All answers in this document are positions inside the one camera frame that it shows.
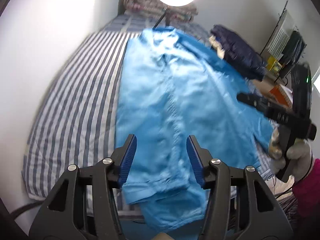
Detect hanging white striped cloth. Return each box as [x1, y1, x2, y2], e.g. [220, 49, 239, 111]
[266, 10, 295, 58]

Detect low table with orange cloth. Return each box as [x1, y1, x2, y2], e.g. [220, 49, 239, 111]
[251, 76, 295, 108]

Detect dark navy puffer jacket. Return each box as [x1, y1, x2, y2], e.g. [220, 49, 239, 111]
[210, 24, 266, 81]

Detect light blue work coat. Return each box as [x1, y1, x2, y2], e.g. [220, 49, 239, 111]
[115, 28, 273, 232]

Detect yellow box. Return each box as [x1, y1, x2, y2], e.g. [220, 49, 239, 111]
[266, 56, 283, 75]

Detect black clothes rack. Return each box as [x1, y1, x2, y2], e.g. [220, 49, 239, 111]
[260, 0, 307, 84]

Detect hanging dark clothes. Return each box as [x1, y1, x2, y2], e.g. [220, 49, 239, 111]
[279, 30, 306, 66]

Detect floral pillow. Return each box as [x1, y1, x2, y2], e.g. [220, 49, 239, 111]
[123, 0, 198, 22]

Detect blue white striped quilt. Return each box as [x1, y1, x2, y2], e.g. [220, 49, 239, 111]
[22, 30, 139, 200]

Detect blue checkered bed sheet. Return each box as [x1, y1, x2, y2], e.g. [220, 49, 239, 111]
[102, 14, 210, 44]

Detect right forearm in pink sleeve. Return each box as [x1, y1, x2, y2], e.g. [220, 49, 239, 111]
[293, 159, 320, 218]

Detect right hand in grey glove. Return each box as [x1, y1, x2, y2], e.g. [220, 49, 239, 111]
[268, 128, 315, 183]

